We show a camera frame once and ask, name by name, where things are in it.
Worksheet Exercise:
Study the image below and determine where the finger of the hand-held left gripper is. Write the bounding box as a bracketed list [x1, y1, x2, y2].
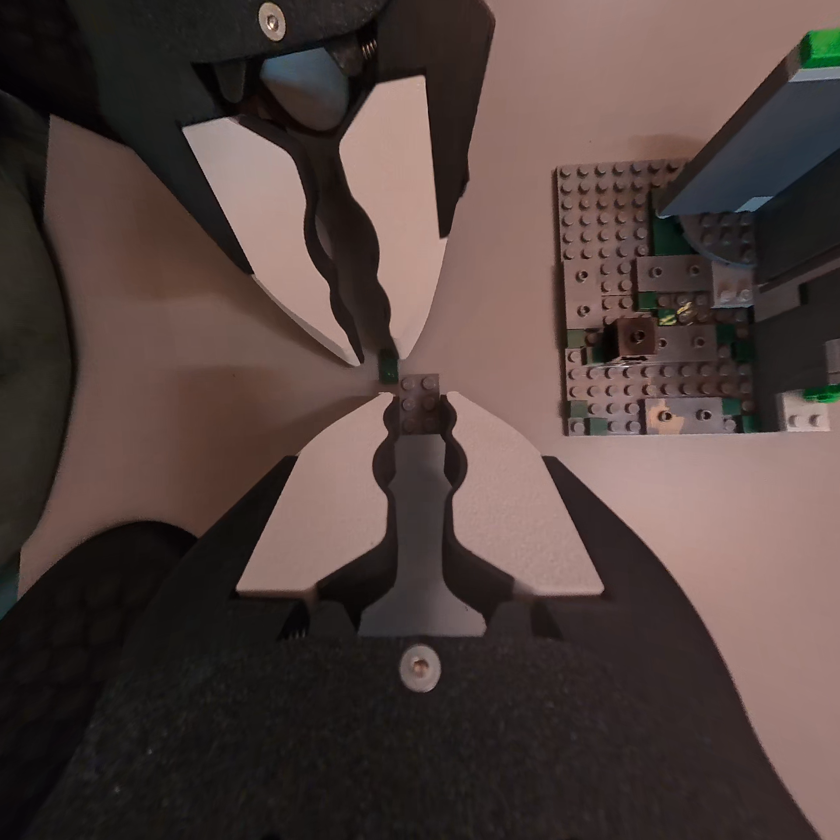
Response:
[318, 66, 454, 362]
[182, 117, 367, 367]

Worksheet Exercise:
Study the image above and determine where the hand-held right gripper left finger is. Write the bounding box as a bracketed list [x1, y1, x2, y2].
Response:
[235, 391, 400, 632]

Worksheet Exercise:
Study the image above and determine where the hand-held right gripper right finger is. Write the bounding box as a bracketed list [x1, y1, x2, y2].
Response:
[443, 390, 606, 630]

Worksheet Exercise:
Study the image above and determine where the small grey toy brick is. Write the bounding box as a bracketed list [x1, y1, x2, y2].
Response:
[397, 373, 442, 436]

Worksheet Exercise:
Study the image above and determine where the grey desk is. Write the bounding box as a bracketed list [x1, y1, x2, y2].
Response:
[18, 0, 840, 840]

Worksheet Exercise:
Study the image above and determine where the grey toy brick building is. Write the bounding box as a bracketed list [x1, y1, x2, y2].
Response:
[554, 29, 840, 438]

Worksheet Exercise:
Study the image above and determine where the person's green pants leg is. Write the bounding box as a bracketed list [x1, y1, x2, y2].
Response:
[0, 92, 74, 592]

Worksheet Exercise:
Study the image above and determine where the black mesh chair seat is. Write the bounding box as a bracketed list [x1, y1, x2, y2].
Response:
[0, 521, 199, 840]

